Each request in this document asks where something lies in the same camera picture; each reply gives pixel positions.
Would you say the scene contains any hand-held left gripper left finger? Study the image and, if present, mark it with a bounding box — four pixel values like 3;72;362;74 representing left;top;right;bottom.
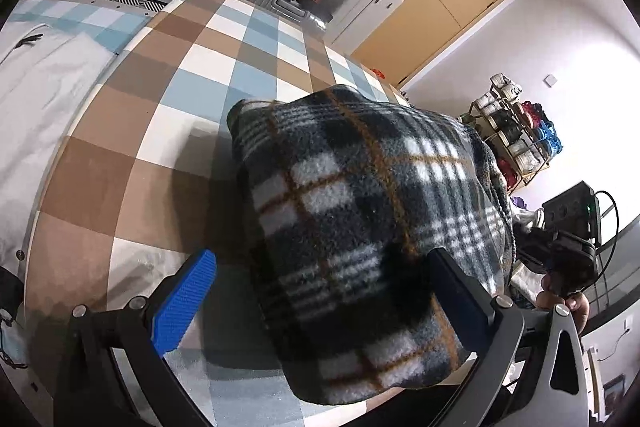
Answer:
52;249;218;427

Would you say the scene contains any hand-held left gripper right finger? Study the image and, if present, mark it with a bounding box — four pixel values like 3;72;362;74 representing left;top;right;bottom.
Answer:
427;247;591;427

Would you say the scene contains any plaid fleece jacket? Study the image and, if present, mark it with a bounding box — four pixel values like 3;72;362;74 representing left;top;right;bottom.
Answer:
226;84;516;405

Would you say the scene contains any person's right hand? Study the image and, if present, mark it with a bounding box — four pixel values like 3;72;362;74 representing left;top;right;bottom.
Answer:
536;274;591;338

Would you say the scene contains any black power box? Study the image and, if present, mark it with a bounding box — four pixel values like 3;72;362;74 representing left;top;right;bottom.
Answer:
542;181;601;243

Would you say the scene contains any wooden shoe rack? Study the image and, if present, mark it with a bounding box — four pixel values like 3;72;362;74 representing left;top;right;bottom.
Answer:
460;74;563;188

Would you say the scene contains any blue face mask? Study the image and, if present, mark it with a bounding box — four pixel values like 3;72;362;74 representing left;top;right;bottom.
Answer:
0;317;28;370

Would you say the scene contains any checkered blanket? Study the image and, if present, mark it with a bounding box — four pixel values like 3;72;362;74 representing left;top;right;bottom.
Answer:
25;0;476;427

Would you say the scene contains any white duvet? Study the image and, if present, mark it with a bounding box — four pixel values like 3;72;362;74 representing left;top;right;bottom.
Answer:
0;23;118;268

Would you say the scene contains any white cabinet by door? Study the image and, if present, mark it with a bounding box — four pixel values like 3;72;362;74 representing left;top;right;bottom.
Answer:
325;0;405;55

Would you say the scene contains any silver suitcase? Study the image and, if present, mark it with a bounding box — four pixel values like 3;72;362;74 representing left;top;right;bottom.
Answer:
240;0;328;32

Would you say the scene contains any black cable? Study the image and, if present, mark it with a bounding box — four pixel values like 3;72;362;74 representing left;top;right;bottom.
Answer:
594;189;622;308

